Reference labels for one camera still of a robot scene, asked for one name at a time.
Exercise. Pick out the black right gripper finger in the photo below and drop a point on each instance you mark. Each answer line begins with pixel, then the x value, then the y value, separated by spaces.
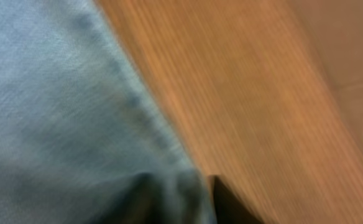
pixel 227 206

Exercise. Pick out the light blue denim jeans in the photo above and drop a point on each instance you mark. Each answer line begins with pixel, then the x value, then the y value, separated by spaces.
pixel 81 139

